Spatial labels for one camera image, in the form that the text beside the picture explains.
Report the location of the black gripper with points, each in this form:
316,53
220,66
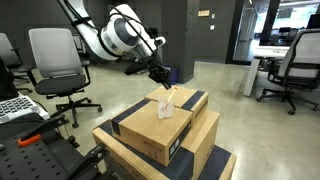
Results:
158,70

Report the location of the orange capped white marker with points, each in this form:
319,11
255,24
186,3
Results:
170,96

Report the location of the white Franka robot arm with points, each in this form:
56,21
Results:
116,36

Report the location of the clear plastic measuring cup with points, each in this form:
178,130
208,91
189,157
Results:
165,110

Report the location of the blue recycling bin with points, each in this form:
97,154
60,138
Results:
174,75

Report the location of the small cardboard box dark tape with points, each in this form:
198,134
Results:
186,96

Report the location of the grey white office desk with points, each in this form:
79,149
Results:
160,53

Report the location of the small cardboard box printed label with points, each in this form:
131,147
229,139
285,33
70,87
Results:
150,133

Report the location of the large cardboard box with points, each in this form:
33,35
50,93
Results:
203,133

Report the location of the flat cardboard box dark tape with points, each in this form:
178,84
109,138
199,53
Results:
216,163

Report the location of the grey mesh office chair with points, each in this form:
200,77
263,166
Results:
55,53
6,50
77,45

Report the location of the long white office desk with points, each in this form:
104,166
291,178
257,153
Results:
266,51

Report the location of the black office chair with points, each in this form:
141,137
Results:
286,33

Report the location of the silver laptop black keys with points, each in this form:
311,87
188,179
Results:
16,106

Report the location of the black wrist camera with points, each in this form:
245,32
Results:
136,68

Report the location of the white wall switch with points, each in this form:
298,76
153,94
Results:
212,27

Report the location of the beige wall sign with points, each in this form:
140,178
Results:
203,13

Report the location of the small white wall plate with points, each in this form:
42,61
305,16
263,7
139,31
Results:
213,16

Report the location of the white mesh black frame chair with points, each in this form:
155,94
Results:
303,53

